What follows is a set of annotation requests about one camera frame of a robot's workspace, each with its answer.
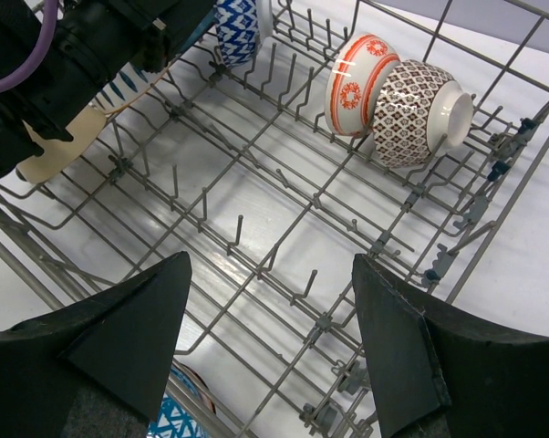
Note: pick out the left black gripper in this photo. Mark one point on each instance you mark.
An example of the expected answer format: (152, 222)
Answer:
(52, 66)

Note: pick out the red patterned bowl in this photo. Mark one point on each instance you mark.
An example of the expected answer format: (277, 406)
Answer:
(242, 26)

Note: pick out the grey wire dish rack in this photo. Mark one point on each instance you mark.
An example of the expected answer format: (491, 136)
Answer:
(238, 168)

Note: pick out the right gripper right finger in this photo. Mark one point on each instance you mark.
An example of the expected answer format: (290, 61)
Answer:
(438, 371)

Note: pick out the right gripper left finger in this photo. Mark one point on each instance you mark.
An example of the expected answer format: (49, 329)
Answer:
(99, 367)

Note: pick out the blue patterned bowl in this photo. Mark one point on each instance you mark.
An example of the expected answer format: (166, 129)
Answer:
(173, 420)

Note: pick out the yellow bowl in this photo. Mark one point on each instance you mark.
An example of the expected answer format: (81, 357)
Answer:
(57, 155)

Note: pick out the grey patterned bowl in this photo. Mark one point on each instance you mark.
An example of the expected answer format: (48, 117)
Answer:
(421, 109)

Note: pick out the orange floral bowl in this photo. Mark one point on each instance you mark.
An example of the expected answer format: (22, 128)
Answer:
(355, 81)

